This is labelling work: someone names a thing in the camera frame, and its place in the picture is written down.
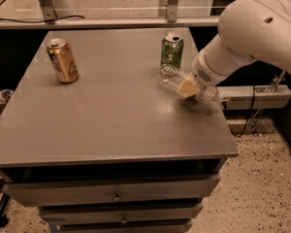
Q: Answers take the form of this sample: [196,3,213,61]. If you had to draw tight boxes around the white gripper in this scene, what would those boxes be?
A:
[178,35,255,97]

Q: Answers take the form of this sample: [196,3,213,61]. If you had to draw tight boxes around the clear plastic water bottle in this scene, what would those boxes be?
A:
[158,64,223,104]

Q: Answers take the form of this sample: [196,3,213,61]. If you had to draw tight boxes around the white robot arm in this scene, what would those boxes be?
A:
[177,0,291,99]

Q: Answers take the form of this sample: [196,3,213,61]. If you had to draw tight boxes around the green soda can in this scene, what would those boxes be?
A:
[161,32,184,69]

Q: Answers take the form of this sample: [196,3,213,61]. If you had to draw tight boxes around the gold soda can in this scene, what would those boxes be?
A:
[47,38,79,83]

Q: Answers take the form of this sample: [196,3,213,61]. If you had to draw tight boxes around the grey drawer cabinet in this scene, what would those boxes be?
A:
[0,27,240,233]

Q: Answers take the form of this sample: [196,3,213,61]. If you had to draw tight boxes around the bottom grey drawer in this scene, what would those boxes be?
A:
[60,219,192,233]

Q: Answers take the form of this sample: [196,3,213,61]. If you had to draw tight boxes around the grey drawer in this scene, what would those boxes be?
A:
[60,219,192,233]
[3,174,220,207]
[39,201,202,225]

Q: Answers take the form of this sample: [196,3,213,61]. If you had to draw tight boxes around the middle grey drawer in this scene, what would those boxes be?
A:
[39,201,202,225]

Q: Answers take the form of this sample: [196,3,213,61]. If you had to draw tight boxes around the top grey drawer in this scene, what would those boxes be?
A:
[3,174,220,207]

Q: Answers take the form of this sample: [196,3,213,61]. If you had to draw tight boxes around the lower metal rail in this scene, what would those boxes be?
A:
[218,84,291,110]

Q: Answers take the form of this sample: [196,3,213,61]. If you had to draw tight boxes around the black cable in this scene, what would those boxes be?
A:
[0,15,85,24]

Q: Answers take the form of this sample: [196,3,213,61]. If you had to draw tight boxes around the metal frame rail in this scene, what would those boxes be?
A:
[0,0,291,31]

